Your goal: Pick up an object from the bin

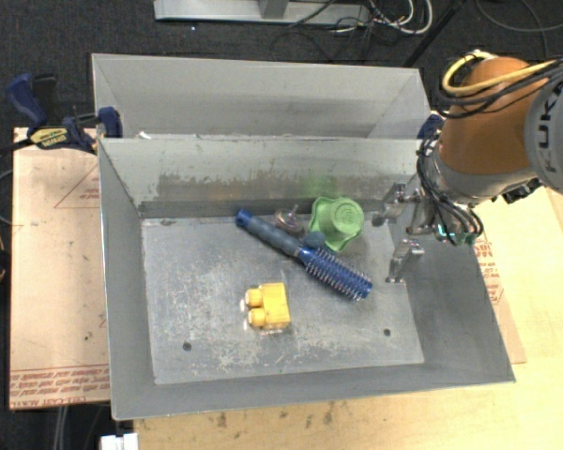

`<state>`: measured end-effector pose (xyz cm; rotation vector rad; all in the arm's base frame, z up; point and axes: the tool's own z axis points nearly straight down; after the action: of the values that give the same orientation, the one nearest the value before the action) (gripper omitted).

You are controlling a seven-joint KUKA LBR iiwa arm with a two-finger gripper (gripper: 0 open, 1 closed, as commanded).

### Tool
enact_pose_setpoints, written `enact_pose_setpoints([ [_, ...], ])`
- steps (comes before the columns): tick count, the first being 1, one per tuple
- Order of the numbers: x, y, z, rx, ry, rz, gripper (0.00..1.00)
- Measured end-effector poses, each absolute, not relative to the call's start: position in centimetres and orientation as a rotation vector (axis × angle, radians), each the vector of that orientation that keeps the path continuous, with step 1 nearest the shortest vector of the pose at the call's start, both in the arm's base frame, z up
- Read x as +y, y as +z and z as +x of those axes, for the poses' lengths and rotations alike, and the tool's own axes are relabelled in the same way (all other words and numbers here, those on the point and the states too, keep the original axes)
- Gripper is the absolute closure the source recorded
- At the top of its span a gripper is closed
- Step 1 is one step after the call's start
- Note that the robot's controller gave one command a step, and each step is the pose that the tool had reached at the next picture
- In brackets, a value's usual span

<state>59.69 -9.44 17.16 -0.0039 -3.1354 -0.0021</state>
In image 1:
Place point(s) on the yellow toy block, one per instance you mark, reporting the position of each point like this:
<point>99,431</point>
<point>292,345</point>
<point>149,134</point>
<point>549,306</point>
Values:
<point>272,305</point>

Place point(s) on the green plastic cup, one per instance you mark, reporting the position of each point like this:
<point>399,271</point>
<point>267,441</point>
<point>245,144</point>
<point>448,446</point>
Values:
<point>340,218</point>

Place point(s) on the grey metal bin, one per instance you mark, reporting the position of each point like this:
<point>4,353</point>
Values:
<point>263,335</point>

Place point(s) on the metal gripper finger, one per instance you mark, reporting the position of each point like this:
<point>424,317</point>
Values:
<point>390,211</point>
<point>403,256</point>

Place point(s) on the small metal spinning top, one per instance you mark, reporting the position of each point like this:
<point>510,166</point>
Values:
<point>288,220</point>

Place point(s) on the dark blue small ball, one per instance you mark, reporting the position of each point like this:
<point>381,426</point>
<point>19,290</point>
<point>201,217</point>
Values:
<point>315,241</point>

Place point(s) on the blue hairbrush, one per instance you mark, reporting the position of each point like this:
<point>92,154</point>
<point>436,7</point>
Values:
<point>328,267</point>

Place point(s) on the brown cardboard board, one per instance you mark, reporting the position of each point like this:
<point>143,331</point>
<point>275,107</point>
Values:
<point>56,274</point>

